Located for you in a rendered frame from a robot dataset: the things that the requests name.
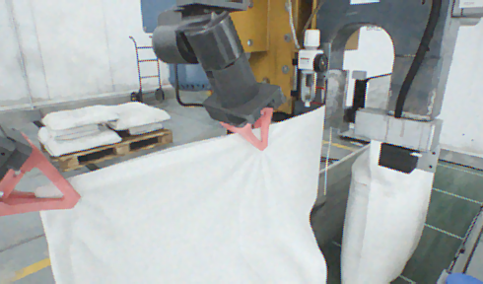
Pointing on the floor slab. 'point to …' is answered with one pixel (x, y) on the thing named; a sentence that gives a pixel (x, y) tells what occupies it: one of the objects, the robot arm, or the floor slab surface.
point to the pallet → (112, 148)
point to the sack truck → (148, 92)
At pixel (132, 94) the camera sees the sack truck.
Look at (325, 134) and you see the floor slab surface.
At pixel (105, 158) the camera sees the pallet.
